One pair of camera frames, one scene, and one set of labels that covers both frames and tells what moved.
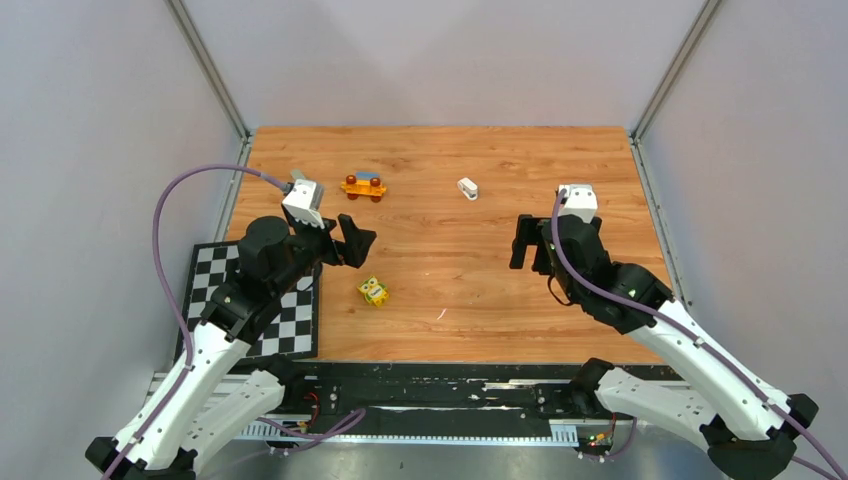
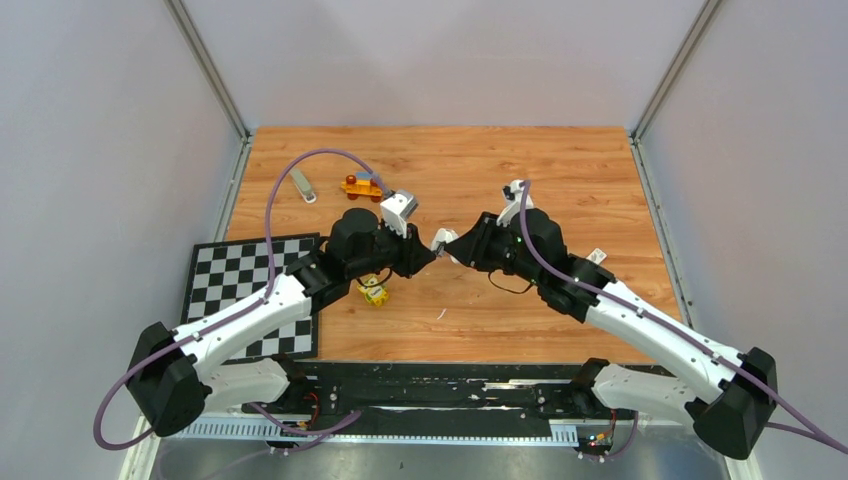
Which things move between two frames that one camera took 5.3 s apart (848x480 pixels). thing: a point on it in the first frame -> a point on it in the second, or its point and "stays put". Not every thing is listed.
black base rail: (524, 403) stays put
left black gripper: (354, 247) -> (411, 258)
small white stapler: (468, 188) -> (441, 236)
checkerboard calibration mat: (292, 332) stays put
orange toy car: (366, 183) stays put
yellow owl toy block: (375, 292) stays put
